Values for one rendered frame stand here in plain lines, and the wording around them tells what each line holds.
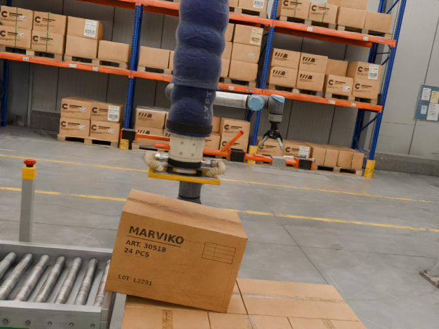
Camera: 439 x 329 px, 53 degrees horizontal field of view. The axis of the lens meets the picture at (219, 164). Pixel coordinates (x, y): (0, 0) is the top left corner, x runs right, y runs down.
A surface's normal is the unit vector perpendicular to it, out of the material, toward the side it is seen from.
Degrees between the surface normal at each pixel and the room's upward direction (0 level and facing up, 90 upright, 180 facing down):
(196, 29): 75
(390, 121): 90
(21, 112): 90
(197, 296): 90
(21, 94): 90
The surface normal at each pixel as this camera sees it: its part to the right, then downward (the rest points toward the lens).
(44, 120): 0.15, 0.20
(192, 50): -0.18, -0.08
